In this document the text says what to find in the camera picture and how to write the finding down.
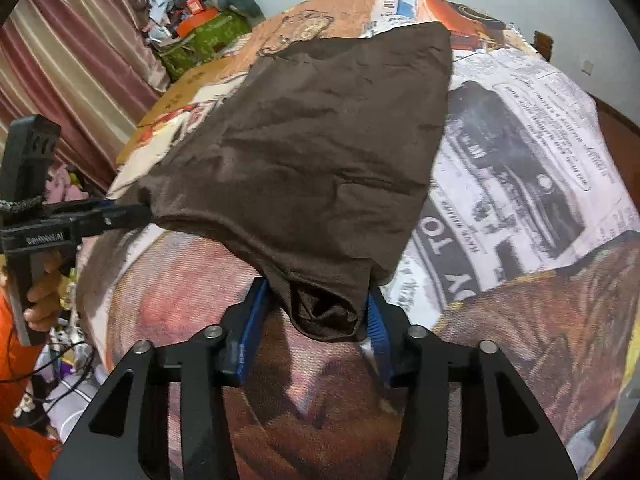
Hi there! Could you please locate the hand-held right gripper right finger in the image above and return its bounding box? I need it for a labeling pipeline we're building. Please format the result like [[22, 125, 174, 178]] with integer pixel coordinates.
[[365, 285, 581, 480]]

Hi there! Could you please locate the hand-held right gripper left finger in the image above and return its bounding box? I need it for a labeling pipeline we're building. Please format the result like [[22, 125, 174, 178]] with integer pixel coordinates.
[[50, 280, 271, 480]]

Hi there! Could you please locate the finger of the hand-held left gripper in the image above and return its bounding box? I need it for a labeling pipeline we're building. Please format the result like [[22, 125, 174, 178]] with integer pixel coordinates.
[[75, 199, 148, 218], [97, 212, 154, 235]]

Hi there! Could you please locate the brown t-shirt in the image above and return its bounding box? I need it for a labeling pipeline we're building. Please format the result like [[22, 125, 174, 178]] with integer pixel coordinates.
[[135, 22, 453, 343]]

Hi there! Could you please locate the person's left hand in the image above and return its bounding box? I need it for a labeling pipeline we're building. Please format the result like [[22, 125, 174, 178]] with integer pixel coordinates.
[[25, 254, 65, 332]]

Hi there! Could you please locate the striped red curtain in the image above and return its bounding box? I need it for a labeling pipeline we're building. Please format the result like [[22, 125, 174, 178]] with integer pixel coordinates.
[[0, 0, 171, 196]]

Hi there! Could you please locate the green patterned storage box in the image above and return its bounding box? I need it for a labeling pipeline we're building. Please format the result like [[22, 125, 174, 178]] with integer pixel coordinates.
[[157, 7, 251, 83]]

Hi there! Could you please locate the orange box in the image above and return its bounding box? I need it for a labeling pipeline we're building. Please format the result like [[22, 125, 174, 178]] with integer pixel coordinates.
[[177, 7, 221, 37]]

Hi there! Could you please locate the bed with patterned sheet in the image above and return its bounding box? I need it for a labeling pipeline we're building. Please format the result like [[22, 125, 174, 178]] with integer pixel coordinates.
[[75, 0, 640, 480]]

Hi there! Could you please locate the person's orange clothing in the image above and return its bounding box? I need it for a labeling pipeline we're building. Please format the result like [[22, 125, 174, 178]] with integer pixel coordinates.
[[0, 422, 63, 480]]

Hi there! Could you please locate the black floor cable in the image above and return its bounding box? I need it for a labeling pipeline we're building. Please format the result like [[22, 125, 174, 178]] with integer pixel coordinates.
[[0, 341, 98, 391]]

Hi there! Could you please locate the wooden bed post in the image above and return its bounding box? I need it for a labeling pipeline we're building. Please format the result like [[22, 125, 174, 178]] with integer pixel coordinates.
[[532, 30, 554, 63]]

